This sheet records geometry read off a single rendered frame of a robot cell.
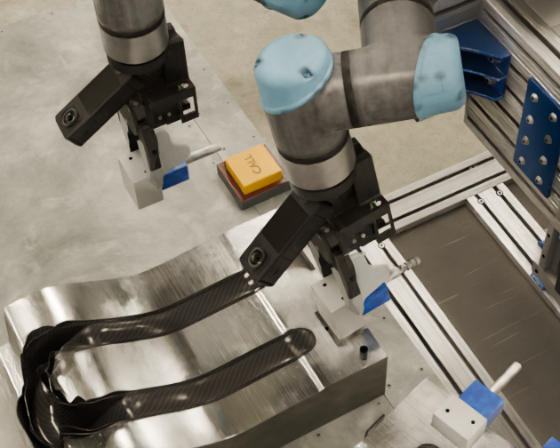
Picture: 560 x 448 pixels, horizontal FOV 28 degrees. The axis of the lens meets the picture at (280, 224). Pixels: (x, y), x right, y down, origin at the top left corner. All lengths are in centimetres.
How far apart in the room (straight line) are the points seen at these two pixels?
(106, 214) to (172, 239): 11
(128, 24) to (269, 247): 28
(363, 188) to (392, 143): 155
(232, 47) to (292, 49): 192
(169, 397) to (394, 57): 48
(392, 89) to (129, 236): 61
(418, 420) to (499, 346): 85
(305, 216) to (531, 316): 109
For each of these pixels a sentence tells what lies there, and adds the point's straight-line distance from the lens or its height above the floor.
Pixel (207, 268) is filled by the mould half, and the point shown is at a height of 89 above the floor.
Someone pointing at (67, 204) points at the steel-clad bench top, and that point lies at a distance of 161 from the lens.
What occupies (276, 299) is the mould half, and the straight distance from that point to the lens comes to 136.
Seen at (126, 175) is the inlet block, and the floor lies 95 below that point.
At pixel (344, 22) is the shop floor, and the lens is 302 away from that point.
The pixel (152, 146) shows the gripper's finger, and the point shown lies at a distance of 133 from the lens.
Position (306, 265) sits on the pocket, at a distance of 142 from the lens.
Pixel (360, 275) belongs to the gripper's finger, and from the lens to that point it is 124.
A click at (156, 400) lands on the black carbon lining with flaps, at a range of 128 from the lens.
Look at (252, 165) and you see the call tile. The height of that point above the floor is 84.
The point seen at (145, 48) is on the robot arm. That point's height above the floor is 118.
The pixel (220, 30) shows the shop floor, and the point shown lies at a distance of 302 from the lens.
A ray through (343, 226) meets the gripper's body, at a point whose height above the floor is 109.
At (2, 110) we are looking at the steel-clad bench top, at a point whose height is 80.
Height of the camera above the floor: 201
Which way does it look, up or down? 52 degrees down
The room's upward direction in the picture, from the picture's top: 3 degrees counter-clockwise
